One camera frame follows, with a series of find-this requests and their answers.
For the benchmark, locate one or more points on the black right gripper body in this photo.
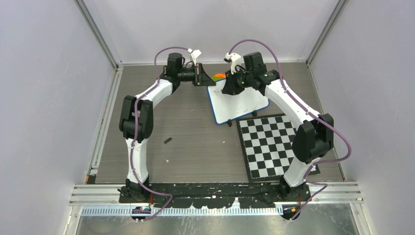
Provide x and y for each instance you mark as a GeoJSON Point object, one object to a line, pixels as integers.
{"type": "Point", "coordinates": [239, 81]}

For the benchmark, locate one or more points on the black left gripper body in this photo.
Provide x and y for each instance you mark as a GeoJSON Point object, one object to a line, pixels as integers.
{"type": "Point", "coordinates": [197, 75]}

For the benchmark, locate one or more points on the blue framed whiteboard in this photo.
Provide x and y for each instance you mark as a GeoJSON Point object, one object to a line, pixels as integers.
{"type": "Point", "coordinates": [230, 107]}

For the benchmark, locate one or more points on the black marker cap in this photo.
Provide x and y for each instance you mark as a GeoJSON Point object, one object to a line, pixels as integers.
{"type": "Point", "coordinates": [167, 140]}

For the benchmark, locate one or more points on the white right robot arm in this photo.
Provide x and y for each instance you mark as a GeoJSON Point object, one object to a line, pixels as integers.
{"type": "Point", "coordinates": [314, 135]}

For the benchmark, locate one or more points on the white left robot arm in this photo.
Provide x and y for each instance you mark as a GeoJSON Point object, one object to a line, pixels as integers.
{"type": "Point", "coordinates": [137, 116]}

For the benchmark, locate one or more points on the orange green round object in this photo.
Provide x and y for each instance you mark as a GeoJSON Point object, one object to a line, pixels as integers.
{"type": "Point", "coordinates": [218, 76]}

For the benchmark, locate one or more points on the black white checkerboard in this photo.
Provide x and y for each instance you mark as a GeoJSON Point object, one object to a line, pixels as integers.
{"type": "Point", "coordinates": [266, 143]}

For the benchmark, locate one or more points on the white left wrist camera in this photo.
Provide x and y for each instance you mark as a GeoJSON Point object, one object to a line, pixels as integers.
{"type": "Point", "coordinates": [194, 54]}

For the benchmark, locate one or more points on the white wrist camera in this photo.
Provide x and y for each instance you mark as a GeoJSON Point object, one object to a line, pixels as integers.
{"type": "Point", "coordinates": [194, 54]}
{"type": "Point", "coordinates": [234, 60]}

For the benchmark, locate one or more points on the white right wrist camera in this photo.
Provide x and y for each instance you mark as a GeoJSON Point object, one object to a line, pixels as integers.
{"type": "Point", "coordinates": [234, 60]}

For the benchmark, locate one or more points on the aluminium left frame post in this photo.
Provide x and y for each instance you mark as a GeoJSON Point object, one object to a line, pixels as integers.
{"type": "Point", "coordinates": [85, 12]}

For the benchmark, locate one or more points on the aluminium frame post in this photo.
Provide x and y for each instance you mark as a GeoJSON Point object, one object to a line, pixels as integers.
{"type": "Point", "coordinates": [336, 12]}
{"type": "Point", "coordinates": [85, 12]}

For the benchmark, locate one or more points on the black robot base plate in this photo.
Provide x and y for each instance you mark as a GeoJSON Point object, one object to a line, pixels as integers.
{"type": "Point", "coordinates": [212, 195]}

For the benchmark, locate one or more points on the aluminium right frame post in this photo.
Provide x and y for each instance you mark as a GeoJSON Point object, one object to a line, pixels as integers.
{"type": "Point", "coordinates": [336, 12]}

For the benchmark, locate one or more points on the aluminium front frame rail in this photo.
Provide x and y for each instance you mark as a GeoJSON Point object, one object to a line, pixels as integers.
{"type": "Point", "coordinates": [103, 200]}

